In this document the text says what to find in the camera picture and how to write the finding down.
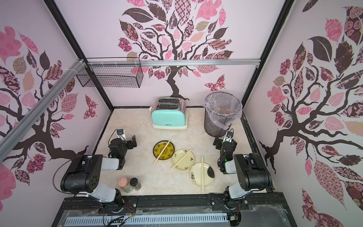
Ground chopsticks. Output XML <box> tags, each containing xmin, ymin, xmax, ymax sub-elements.
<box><xmin>153</xmin><ymin>141</ymin><xmax>170</xmax><ymax>165</ymax></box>
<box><xmin>200</xmin><ymin>156</ymin><xmax>204</xmax><ymax>194</ymax></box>

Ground chopsticks panda wrapper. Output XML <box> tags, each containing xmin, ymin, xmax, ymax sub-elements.
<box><xmin>171</xmin><ymin>148</ymin><xmax>194</xmax><ymax>170</ymax></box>

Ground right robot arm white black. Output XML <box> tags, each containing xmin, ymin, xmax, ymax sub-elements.
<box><xmin>213</xmin><ymin>137</ymin><xmax>272</xmax><ymax>201</ymax></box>

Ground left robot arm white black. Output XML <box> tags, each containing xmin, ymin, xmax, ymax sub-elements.
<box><xmin>60</xmin><ymin>136</ymin><xmax>137</xmax><ymax>207</ymax></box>

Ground clear plastic bin liner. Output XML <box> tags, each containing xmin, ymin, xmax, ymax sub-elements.
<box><xmin>203</xmin><ymin>91</ymin><xmax>244</xmax><ymax>130</ymax></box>

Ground black mesh trash bin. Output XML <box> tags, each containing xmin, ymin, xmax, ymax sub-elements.
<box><xmin>203</xmin><ymin>91</ymin><xmax>244</xmax><ymax>138</ymax></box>

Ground cream plate with green patch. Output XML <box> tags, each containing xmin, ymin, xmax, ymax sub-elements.
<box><xmin>190</xmin><ymin>162</ymin><xmax>215</xmax><ymax>188</ymax></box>

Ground cream plate with calligraphy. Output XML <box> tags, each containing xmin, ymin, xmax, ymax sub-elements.
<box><xmin>171</xmin><ymin>148</ymin><xmax>196</xmax><ymax>171</ymax></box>

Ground yellow patterned plate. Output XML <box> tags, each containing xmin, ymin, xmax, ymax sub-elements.
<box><xmin>152</xmin><ymin>141</ymin><xmax>175</xmax><ymax>160</ymax></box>

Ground black lid spice jar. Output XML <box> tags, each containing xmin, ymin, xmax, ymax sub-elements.
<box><xmin>130</xmin><ymin>177</ymin><xmax>142</xmax><ymax>190</ymax></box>

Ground pink lid spice jar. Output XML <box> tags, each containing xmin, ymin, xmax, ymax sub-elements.
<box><xmin>118</xmin><ymin>177</ymin><xmax>133</xmax><ymax>194</ymax></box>

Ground mint green toaster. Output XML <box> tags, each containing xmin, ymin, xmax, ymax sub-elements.
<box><xmin>150</xmin><ymin>97</ymin><xmax>188</xmax><ymax>130</ymax></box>

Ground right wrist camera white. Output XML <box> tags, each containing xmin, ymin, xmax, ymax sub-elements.
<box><xmin>223</xmin><ymin>130</ymin><xmax>233</xmax><ymax>143</ymax></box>

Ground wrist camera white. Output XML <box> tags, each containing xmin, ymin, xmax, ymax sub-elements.
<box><xmin>116</xmin><ymin>129</ymin><xmax>127</xmax><ymax>141</ymax></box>
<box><xmin>223</xmin><ymin>130</ymin><xmax>233</xmax><ymax>143</ymax></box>

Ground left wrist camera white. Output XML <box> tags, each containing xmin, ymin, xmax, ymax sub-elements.
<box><xmin>116</xmin><ymin>129</ymin><xmax>127</xmax><ymax>141</ymax></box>

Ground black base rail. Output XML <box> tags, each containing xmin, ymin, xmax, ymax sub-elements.
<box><xmin>53</xmin><ymin>193</ymin><xmax>296</xmax><ymax>227</ymax></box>

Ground black wire wall basket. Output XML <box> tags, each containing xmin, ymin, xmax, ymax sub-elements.
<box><xmin>77</xmin><ymin>57</ymin><xmax>144</xmax><ymax>88</ymax></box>

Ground white slotted cable duct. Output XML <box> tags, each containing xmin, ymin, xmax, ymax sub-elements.
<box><xmin>61</xmin><ymin>213</ymin><xmax>229</xmax><ymax>227</ymax></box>

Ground aluminium frame bar rear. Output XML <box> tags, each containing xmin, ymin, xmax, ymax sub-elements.
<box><xmin>87</xmin><ymin>59</ymin><xmax>261</xmax><ymax>67</ymax></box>

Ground aluminium frame bar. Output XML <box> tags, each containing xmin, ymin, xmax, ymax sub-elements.
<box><xmin>1</xmin><ymin>59</ymin><xmax>85</xmax><ymax>161</ymax></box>
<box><xmin>87</xmin><ymin>59</ymin><xmax>261</xmax><ymax>67</ymax></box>

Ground aluminium frame bar left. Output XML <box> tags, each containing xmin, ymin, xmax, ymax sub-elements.
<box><xmin>1</xmin><ymin>59</ymin><xmax>85</xmax><ymax>161</ymax></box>

